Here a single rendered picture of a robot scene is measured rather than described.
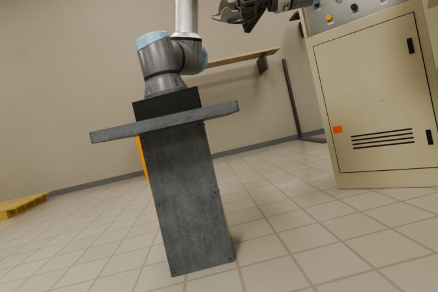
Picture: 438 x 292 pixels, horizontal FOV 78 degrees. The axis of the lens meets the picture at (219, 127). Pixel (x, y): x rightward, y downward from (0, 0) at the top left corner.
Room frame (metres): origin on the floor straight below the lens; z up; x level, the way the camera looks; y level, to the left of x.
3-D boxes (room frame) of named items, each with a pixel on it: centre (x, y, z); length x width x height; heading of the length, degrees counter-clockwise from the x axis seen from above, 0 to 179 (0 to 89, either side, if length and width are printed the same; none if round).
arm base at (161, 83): (1.15, 0.19, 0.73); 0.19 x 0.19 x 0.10
